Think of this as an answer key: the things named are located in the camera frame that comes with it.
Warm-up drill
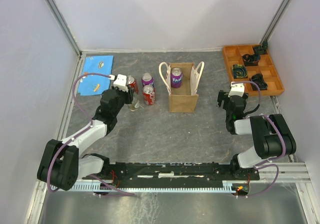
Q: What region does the red soda can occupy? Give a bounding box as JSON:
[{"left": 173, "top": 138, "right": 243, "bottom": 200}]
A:
[
  {"left": 127, "top": 75, "right": 139, "bottom": 94},
  {"left": 142, "top": 85, "right": 156, "bottom": 105}
]

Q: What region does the purple soda can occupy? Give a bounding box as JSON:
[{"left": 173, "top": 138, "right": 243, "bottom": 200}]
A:
[
  {"left": 141, "top": 73, "right": 155, "bottom": 87},
  {"left": 170, "top": 67, "right": 183, "bottom": 88}
]

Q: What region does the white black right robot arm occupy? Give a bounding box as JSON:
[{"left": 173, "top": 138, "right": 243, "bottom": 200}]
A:
[{"left": 217, "top": 90, "right": 297, "bottom": 179}]

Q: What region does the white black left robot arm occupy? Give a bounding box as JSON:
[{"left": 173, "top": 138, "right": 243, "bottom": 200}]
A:
[{"left": 37, "top": 88, "right": 134, "bottom": 190}]

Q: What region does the blue green rolled sock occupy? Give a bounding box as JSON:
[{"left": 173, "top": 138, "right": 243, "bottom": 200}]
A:
[{"left": 231, "top": 64, "right": 248, "bottom": 79}]

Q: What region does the blue cartoon print cloth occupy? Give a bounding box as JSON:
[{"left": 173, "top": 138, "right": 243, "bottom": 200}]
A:
[{"left": 78, "top": 56, "right": 114, "bottom": 96}]

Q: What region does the orange wooden compartment tray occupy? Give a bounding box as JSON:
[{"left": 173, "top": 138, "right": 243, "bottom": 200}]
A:
[{"left": 222, "top": 45, "right": 285, "bottom": 96}]

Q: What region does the black rolled sock upper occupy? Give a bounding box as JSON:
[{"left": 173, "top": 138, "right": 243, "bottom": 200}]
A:
[{"left": 242, "top": 46, "right": 267, "bottom": 66}]

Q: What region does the dark rolled sock top corner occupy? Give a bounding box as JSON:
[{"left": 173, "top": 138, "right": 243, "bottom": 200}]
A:
[{"left": 261, "top": 40, "right": 268, "bottom": 51}]

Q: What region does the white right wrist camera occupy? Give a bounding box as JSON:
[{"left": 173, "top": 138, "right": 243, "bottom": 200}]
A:
[{"left": 228, "top": 82, "right": 245, "bottom": 97}]

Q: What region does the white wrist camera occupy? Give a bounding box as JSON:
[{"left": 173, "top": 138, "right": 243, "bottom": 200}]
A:
[
  {"left": 109, "top": 74, "right": 128, "bottom": 92},
  {"left": 228, "top": 82, "right": 245, "bottom": 97}
]

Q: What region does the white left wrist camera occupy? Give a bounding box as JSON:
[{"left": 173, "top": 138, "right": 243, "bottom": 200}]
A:
[{"left": 109, "top": 74, "right": 128, "bottom": 92}]

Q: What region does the aluminium frame rail left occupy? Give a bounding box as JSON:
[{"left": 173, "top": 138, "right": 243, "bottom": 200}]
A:
[{"left": 45, "top": 0, "right": 84, "bottom": 139}]

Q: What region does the aluminium frame rail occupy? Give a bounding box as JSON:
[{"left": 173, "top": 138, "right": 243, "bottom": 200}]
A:
[
  {"left": 36, "top": 161, "right": 312, "bottom": 183},
  {"left": 45, "top": 0, "right": 84, "bottom": 139}
]

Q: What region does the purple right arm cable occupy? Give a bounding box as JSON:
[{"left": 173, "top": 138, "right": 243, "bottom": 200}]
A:
[{"left": 231, "top": 80, "right": 287, "bottom": 198}]

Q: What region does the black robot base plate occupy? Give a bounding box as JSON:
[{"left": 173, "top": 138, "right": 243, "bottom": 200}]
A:
[{"left": 96, "top": 162, "right": 260, "bottom": 189}]

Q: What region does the aluminium frame rail front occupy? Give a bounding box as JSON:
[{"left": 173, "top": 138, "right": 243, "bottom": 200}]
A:
[{"left": 36, "top": 161, "right": 312, "bottom": 183}]

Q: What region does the blue slotted cable duct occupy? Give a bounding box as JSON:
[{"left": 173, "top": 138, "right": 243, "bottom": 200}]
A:
[{"left": 72, "top": 180, "right": 237, "bottom": 192}]

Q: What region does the aluminium frame post right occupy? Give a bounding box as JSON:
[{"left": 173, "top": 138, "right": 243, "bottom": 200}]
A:
[{"left": 259, "top": 0, "right": 292, "bottom": 44}]

